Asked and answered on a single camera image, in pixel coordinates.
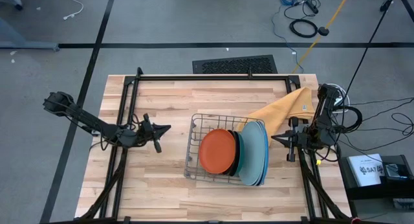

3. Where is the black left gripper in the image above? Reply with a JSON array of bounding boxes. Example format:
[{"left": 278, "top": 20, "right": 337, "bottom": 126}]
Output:
[{"left": 124, "top": 113, "right": 172, "bottom": 154}]

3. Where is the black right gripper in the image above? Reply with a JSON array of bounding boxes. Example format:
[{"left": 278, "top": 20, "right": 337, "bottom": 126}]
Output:
[{"left": 270, "top": 117, "right": 328, "bottom": 162}]

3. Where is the large pale blue plate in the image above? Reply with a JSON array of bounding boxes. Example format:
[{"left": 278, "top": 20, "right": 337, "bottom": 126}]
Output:
[{"left": 238, "top": 120, "right": 266, "bottom": 187}]

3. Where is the grey wire dish rack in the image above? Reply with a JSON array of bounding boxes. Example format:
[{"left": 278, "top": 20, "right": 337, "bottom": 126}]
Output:
[{"left": 183, "top": 113, "right": 268, "bottom": 186}]

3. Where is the small teal plate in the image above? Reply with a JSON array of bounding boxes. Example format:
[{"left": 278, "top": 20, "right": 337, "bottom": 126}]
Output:
[{"left": 233, "top": 131, "right": 246, "bottom": 179}]

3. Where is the small black plate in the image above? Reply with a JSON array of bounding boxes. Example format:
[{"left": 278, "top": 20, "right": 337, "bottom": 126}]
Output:
[{"left": 225, "top": 129, "right": 242, "bottom": 177}]

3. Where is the small orange plate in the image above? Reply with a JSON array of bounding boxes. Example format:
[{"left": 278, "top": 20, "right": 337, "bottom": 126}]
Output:
[{"left": 198, "top": 128, "right": 237, "bottom": 175}]

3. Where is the yellow cloth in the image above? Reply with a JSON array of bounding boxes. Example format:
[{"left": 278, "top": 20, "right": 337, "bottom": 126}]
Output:
[{"left": 237, "top": 86, "right": 316, "bottom": 138}]

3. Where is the white power strip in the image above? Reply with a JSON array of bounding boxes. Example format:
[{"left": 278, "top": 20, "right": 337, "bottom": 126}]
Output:
[{"left": 323, "top": 83, "right": 351, "bottom": 115}]

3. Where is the black floor vent grate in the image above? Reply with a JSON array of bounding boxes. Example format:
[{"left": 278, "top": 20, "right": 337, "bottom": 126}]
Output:
[{"left": 192, "top": 54, "right": 278, "bottom": 75}]

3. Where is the white booklet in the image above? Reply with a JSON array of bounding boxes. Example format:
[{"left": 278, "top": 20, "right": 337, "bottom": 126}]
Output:
[{"left": 347, "top": 153, "right": 386, "bottom": 188}]

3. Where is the black equipment box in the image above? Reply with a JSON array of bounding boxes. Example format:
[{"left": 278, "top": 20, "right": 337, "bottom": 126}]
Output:
[{"left": 338, "top": 154, "right": 414, "bottom": 201}]

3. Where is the black handheld device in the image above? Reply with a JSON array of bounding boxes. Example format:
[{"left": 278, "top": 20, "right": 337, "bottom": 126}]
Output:
[{"left": 383, "top": 163, "right": 409, "bottom": 180}]

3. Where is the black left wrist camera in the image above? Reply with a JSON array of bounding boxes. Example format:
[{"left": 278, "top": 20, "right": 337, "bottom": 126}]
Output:
[{"left": 140, "top": 124, "right": 154, "bottom": 140}]

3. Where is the black table frame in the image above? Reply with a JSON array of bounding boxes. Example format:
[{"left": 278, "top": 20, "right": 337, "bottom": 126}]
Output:
[{"left": 76, "top": 67, "right": 354, "bottom": 224}]

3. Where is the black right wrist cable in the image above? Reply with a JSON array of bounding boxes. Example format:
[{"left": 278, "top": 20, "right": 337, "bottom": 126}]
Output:
[{"left": 309, "top": 145, "right": 341, "bottom": 164}]

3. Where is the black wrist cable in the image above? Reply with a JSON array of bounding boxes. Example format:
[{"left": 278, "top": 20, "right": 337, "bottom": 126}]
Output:
[
  {"left": 89, "top": 113, "right": 143, "bottom": 152},
  {"left": 309, "top": 145, "right": 341, "bottom": 164}
]

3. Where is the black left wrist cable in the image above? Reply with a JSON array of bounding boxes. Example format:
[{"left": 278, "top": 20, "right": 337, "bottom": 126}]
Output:
[{"left": 89, "top": 113, "right": 143, "bottom": 152}]

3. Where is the black cable bundle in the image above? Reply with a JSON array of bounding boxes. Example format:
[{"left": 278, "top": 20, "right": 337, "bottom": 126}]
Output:
[{"left": 334, "top": 104, "right": 364, "bottom": 135}]

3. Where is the black coiled cable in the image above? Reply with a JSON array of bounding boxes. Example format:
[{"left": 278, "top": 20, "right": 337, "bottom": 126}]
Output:
[{"left": 289, "top": 19, "right": 320, "bottom": 39}]

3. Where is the thin black floor cable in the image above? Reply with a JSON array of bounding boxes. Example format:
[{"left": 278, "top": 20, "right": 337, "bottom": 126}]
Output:
[{"left": 342, "top": 97, "right": 414, "bottom": 155}]

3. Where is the long black cable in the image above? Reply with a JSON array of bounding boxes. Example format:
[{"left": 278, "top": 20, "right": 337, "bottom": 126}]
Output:
[{"left": 342, "top": 0, "right": 399, "bottom": 99}]

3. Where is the black power cable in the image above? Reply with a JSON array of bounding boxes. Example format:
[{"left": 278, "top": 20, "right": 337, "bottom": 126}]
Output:
[{"left": 284, "top": 0, "right": 321, "bottom": 21}]

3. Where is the yellow cable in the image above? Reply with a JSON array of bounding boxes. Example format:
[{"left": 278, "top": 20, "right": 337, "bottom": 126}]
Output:
[{"left": 290, "top": 0, "right": 353, "bottom": 74}]

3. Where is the white floor cable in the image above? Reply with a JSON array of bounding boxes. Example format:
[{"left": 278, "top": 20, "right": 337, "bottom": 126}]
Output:
[{"left": 62, "top": 0, "right": 85, "bottom": 21}]

